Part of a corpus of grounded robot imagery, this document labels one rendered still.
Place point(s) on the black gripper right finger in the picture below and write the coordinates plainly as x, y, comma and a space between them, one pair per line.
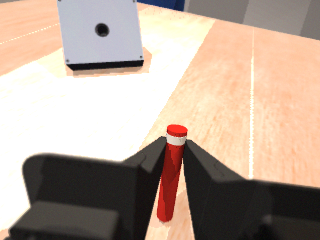
224, 205

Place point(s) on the grey flat panel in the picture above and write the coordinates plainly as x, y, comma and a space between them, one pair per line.
100, 34

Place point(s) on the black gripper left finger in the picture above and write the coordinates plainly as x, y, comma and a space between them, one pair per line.
129, 186

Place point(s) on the red peg with white band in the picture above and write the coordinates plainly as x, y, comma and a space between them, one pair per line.
176, 136

